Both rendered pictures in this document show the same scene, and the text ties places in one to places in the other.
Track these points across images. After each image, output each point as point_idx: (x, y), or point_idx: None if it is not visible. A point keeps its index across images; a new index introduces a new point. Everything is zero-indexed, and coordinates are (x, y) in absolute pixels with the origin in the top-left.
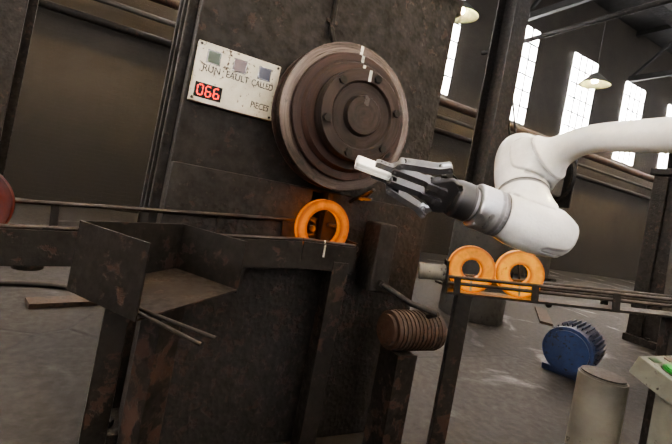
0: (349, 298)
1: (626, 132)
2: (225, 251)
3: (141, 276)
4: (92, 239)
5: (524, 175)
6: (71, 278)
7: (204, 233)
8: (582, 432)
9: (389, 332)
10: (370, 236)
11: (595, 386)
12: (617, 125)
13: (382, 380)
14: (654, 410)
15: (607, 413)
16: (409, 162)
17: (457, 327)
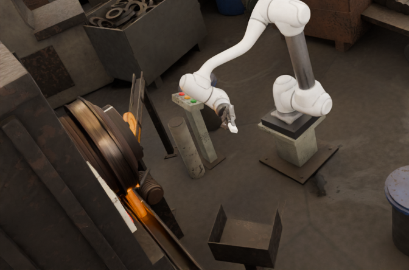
0: None
1: (227, 58)
2: (220, 218)
3: (279, 217)
4: (271, 242)
5: (211, 89)
6: (273, 263)
7: (213, 228)
8: (187, 141)
9: (158, 194)
10: None
11: (182, 126)
12: (223, 57)
13: (162, 212)
14: (192, 115)
15: (187, 129)
16: (233, 115)
17: (143, 166)
